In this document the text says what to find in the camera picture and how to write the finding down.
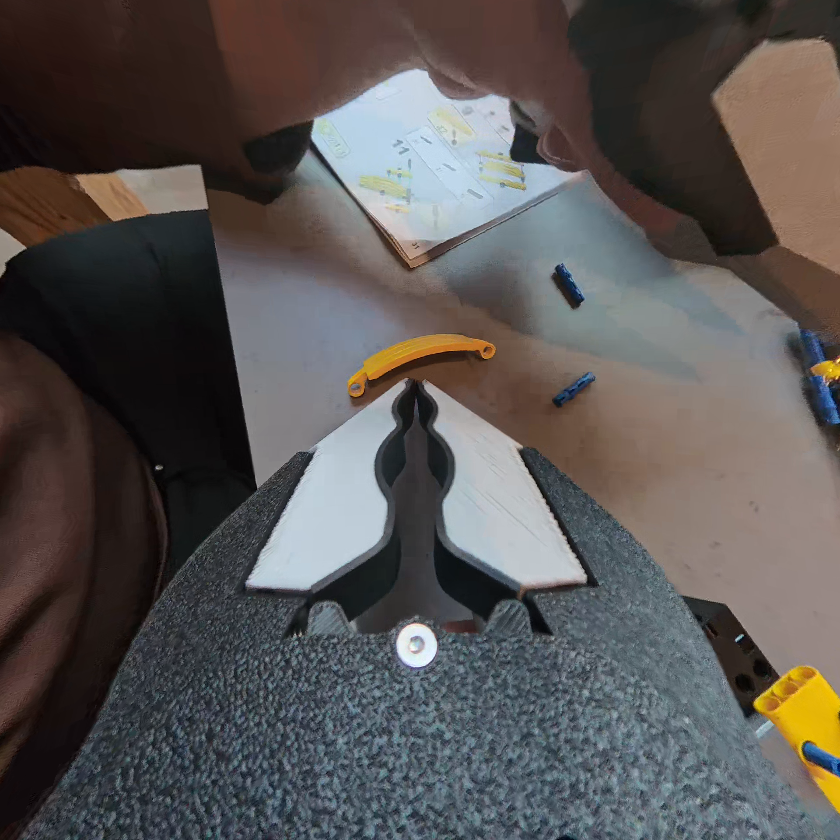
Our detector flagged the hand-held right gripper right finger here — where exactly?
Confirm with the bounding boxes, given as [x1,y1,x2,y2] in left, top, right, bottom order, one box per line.
[418,379,589,598]

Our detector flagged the instruction booklet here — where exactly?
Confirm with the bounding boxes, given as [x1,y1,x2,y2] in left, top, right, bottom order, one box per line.
[310,68,592,270]

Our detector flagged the grey desk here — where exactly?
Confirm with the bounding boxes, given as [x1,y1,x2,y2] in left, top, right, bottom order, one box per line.
[206,39,840,808]

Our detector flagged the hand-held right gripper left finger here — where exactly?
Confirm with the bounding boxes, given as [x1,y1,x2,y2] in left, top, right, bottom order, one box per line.
[245,379,418,594]

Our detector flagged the person's black trouser legs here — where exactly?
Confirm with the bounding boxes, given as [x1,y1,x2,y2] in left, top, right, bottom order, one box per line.
[0,210,257,572]

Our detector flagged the clear bag yellow grey parts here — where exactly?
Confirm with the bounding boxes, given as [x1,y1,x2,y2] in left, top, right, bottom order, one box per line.
[791,325,840,446]

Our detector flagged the yellow curved arc beam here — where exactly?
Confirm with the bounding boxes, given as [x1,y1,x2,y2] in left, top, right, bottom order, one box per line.
[347,333,497,399]

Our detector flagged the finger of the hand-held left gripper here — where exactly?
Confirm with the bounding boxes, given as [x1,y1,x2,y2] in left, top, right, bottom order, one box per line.
[712,38,840,261]

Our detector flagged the small blue connector pin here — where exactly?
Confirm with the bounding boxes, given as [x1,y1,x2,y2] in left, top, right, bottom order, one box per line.
[553,262,585,308]
[552,371,597,408]

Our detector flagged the yellow black brick assembly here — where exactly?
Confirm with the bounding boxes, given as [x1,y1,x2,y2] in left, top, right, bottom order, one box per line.
[683,594,840,804]

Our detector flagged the person's brown shirt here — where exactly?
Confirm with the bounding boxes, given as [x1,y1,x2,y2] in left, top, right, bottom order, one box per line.
[0,330,168,827]

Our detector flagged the person's left hand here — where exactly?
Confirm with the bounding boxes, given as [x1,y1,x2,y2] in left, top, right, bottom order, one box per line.
[419,0,664,225]

